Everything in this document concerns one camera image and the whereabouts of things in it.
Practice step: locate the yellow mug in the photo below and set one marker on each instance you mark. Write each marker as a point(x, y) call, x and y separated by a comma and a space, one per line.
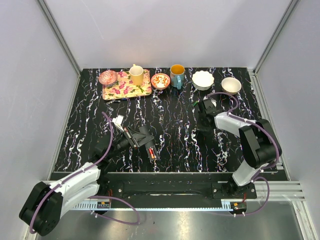
point(136, 74)

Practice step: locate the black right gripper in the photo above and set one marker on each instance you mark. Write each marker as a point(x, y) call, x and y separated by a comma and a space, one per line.
point(200, 127)

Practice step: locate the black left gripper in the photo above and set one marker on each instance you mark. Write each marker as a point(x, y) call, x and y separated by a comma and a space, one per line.
point(137, 139)

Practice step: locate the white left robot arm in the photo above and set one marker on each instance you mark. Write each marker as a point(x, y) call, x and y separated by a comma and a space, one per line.
point(47, 203)

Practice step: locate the right connector box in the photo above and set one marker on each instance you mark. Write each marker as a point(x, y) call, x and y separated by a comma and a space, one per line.
point(239, 206)

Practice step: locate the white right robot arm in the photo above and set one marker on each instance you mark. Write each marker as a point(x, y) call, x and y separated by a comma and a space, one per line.
point(260, 147)

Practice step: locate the floral rectangular tray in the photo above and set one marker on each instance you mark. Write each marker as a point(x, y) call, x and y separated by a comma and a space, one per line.
point(125, 88)

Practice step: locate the pink patterned bowl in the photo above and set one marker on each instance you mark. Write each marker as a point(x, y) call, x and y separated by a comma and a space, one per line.
point(108, 78)

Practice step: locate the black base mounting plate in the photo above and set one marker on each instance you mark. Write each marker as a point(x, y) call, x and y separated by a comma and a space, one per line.
point(211, 185)

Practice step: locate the white scalloped bowl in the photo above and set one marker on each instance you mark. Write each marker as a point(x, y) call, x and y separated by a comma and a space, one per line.
point(202, 80)

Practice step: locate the connector box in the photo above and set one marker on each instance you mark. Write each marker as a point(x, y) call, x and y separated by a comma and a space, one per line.
point(239, 206)
point(103, 204)

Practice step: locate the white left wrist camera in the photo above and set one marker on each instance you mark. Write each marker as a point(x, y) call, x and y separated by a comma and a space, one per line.
point(118, 122)

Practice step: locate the beige round bowl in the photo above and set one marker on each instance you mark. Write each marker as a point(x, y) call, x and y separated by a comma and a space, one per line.
point(231, 85)

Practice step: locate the left connector box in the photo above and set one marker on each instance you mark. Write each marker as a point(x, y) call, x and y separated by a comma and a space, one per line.
point(103, 204)

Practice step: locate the red orange battery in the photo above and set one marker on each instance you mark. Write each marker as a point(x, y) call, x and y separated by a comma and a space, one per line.
point(152, 153)

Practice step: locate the orange floral small bowl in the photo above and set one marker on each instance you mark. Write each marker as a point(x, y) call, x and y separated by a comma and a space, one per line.
point(160, 81)

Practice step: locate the blue mug orange inside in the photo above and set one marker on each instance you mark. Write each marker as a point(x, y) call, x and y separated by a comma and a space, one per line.
point(177, 76)

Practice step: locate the black remote control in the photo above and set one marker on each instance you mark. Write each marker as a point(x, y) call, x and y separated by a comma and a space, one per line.
point(155, 152)

